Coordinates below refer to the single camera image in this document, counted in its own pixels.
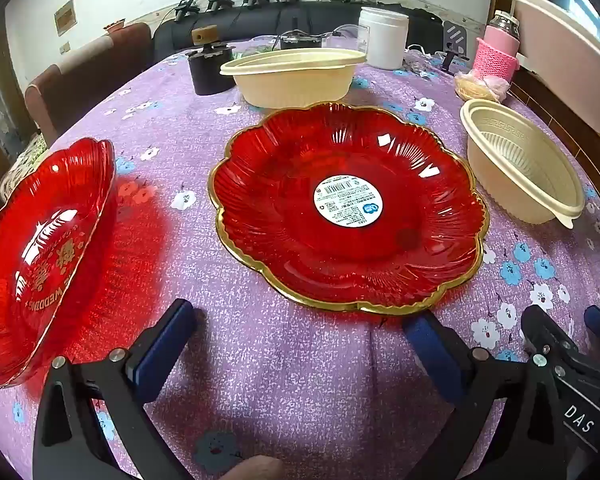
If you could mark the small wall plaque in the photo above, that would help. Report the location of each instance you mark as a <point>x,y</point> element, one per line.
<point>65,17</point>

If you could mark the person's left hand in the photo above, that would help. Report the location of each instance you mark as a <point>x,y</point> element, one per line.
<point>255,469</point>

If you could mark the black electronic device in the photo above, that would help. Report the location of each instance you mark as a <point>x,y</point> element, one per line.
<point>300,41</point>

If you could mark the white plastic jar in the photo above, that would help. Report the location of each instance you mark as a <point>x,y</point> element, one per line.
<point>382,40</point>

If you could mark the black phone stand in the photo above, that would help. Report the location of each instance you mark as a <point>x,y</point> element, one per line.
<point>454,40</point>

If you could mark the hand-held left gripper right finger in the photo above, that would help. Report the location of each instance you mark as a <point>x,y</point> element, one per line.
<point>430,350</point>

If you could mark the pale pink plastic basin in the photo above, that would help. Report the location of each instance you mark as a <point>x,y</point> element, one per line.
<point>555,45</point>

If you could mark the pink insulated bottle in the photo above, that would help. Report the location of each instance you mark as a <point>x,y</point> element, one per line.
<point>497,57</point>

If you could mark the cream plastic bowl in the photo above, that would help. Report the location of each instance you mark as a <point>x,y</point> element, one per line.
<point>520,160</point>
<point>290,85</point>

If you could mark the clear bag of snacks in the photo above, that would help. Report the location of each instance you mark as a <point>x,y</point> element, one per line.
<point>480,87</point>

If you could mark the floral patterned cushion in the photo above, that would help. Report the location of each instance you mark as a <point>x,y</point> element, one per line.
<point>25,162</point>

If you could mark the red plate with gold print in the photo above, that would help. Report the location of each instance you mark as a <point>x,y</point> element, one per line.
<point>40,260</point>

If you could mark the brown chair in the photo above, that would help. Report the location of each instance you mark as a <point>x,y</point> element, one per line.
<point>80,80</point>

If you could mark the black mug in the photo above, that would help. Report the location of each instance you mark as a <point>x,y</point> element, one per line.
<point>210,72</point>

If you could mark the red plate with white sticker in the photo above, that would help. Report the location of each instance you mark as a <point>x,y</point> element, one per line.
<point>280,210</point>

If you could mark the purple floral tablecloth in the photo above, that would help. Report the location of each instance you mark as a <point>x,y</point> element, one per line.
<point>305,385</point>

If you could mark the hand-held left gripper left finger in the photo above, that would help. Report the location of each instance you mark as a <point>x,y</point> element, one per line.
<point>165,345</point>

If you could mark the black sofa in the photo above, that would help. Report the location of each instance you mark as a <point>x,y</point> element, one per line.
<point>260,22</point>

